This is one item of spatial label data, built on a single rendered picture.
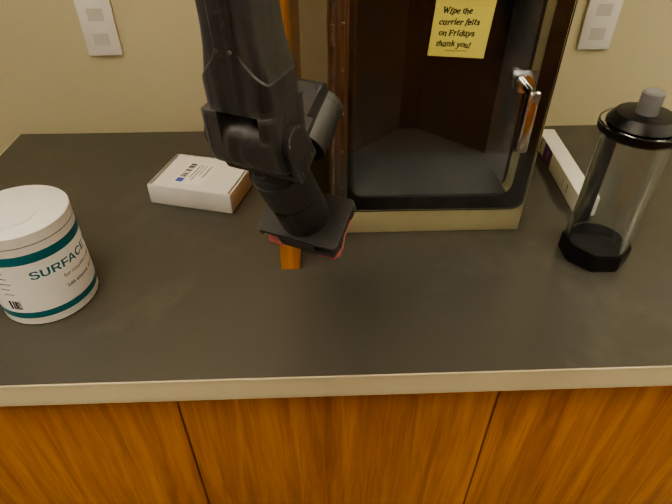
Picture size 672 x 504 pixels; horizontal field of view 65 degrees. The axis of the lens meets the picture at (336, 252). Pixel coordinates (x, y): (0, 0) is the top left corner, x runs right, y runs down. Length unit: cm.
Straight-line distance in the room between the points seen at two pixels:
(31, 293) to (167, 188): 31
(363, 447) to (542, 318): 33
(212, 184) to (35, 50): 53
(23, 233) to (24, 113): 70
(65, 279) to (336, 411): 41
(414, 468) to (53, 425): 55
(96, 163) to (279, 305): 58
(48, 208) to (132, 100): 57
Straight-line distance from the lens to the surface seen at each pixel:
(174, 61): 124
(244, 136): 45
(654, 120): 81
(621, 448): 101
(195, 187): 97
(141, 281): 85
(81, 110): 135
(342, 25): 73
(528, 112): 76
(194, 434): 84
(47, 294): 80
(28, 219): 77
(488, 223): 92
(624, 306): 86
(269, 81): 42
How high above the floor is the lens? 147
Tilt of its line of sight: 39 degrees down
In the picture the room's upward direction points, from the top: straight up
